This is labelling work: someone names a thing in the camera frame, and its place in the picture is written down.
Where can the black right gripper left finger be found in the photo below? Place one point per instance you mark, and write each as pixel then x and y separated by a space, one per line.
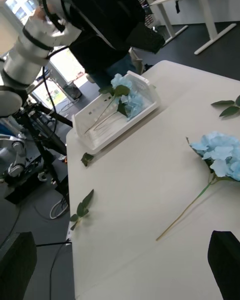
pixel 15 272

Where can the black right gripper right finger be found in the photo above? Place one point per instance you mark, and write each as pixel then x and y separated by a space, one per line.
pixel 227 267

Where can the pale blue artificial flower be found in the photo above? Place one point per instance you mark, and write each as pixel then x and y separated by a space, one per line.
pixel 220 152
pixel 120 80
pixel 131 112
pixel 136 100

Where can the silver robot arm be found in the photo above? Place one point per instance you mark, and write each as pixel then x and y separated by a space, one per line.
pixel 15 152

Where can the silver and black left arm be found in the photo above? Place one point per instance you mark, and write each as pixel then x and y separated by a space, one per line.
pixel 32 47

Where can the green leaf twig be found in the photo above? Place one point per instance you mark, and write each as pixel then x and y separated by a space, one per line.
pixel 231 110
pixel 81 208
pixel 87 158

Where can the black tripod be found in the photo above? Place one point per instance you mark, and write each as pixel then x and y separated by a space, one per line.
pixel 52 137

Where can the shallow white box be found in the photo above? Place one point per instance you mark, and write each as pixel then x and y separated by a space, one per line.
pixel 112 136

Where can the white desk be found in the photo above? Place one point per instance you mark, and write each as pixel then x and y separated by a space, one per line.
pixel 209 17

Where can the shelf with goods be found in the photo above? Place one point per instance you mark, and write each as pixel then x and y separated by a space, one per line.
pixel 147 17

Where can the person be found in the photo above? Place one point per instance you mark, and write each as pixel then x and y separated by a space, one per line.
pixel 105 17

